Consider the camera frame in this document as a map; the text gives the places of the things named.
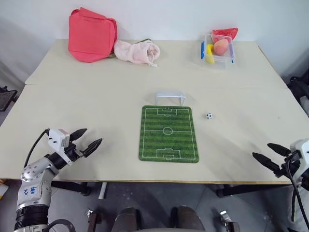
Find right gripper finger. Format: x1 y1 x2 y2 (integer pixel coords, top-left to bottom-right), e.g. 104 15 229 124
252 152 283 178
267 143 292 157

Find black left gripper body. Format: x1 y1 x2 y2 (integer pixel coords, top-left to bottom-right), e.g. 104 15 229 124
63 142 85 164

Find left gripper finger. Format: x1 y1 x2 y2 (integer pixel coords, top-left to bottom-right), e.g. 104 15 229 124
82 138 104 159
70 128 88 144

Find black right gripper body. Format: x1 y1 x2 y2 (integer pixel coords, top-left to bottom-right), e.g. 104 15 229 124
281 151 301 179

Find green soccer field mat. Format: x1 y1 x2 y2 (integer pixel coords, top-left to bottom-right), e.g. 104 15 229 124
138 105 200 162

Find white miniature goal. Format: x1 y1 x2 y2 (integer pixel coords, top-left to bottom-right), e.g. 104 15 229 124
154 90 185 106

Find black table leg bar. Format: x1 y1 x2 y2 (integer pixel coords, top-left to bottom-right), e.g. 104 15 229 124
50 181 92 197
215 184 292 198

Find white table leg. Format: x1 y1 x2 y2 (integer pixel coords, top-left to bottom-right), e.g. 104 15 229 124
98 182 109 200

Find black bag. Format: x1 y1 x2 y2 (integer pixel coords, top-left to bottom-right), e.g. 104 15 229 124
287 75 309 115

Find dark rounded shape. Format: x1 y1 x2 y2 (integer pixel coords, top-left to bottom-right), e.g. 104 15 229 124
170 205 206 232
112 207 142 232

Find red fabric bag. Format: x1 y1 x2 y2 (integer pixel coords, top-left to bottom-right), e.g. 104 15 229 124
68 7 118 64

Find clear plastic box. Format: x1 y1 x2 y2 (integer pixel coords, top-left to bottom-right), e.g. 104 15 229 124
199 32 236 71

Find yellow toy banana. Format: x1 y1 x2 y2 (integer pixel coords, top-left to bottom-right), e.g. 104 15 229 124
205 43 216 65

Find toy peach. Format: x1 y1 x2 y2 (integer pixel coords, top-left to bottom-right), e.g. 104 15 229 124
213 38 229 56

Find red toy watermelon slice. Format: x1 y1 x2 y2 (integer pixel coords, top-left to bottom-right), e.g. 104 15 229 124
211 27 239 41

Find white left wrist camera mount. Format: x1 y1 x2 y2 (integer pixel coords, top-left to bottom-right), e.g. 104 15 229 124
47 129 71 166

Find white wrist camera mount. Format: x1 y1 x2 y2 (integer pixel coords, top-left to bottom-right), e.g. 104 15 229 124
47 129 71 166
289 138 309 184

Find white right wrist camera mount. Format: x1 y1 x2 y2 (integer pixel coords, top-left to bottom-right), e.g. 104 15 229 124
289 138 309 184

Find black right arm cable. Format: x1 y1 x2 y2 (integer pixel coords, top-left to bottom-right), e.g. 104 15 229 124
285 156 308 223

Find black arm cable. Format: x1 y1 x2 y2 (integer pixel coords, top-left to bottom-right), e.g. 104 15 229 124
285 156 308 223
23 129 50 169

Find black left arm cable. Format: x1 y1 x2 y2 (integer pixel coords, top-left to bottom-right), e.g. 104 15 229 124
23 129 50 169

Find black curved cable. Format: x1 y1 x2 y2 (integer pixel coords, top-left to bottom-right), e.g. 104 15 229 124
45 218 76 232

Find black equipment with frame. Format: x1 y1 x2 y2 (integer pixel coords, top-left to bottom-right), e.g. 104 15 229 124
0 85 18 113

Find pink drawstring pouch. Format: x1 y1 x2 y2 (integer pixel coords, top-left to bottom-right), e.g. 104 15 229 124
113 40 161 68

